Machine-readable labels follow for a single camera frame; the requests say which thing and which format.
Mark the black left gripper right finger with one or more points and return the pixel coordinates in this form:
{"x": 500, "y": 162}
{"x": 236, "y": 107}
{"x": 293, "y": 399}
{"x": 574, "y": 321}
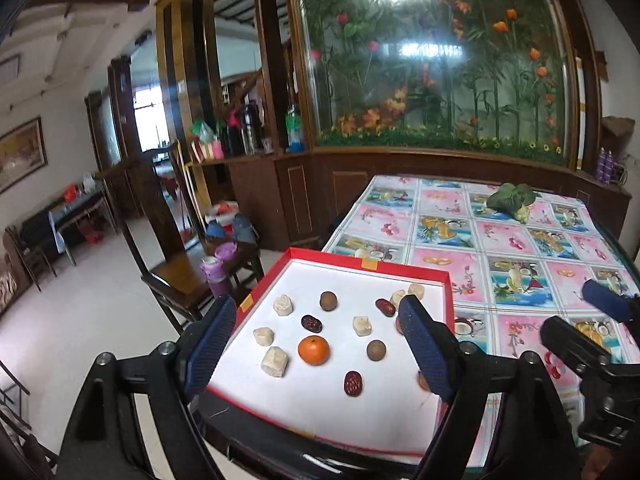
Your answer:
{"x": 533, "y": 437}

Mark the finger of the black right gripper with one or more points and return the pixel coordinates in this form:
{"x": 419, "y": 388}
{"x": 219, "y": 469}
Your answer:
{"x": 622, "y": 309}
{"x": 576, "y": 351}

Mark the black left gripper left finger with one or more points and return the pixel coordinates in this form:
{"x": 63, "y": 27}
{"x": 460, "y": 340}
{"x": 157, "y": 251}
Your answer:
{"x": 103, "y": 438}

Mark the dark red jujube date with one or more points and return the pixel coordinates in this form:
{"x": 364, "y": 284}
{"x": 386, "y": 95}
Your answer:
{"x": 386, "y": 307}
{"x": 312, "y": 324}
{"x": 353, "y": 383}

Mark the orange mandarin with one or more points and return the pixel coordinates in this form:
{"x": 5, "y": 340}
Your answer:
{"x": 314, "y": 350}
{"x": 422, "y": 382}

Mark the colourful fruit print tablecloth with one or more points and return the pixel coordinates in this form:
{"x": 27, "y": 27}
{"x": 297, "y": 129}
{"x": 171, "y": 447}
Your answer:
{"x": 507, "y": 277}

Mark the purple bottle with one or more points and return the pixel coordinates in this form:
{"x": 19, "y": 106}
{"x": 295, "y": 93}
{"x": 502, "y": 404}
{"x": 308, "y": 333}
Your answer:
{"x": 608, "y": 167}
{"x": 600, "y": 169}

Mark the green leafy vegetable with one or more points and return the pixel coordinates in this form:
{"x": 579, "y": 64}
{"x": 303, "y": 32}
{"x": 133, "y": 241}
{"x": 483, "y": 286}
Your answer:
{"x": 513, "y": 200}

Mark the brown kiwi fruit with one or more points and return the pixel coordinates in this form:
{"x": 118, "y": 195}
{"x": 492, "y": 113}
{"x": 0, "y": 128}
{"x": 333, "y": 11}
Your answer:
{"x": 328, "y": 301}
{"x": 376, "y": 350}

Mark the purple lidded cup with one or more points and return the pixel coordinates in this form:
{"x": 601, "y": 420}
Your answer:
{"x": 212, "y": 268}

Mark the red box with white inside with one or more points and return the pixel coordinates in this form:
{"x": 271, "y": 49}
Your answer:
{"x": 392, "y": 416}

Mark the dark wooden chair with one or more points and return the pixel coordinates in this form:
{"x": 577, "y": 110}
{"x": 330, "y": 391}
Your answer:
{"x": 177, "y": 283}

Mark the glass display with artificial flowers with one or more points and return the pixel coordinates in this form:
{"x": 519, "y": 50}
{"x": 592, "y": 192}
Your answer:
{"x": 491, "y": 77}

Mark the dark wooden cabinet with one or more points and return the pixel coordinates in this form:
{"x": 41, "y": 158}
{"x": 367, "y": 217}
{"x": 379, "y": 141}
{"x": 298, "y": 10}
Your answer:
{"x": 298, "y": 199}

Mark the black thermos flask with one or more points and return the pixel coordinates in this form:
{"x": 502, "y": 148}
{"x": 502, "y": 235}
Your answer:
{"x": 251, "y": 127}

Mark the green label plastic bottle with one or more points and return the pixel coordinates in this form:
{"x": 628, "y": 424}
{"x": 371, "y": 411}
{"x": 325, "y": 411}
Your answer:
{"x": 294, "y": 129}

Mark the framed wall painting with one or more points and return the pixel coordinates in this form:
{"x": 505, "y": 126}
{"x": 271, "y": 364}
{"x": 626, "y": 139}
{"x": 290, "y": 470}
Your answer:
{"x": 22, "y": 152}

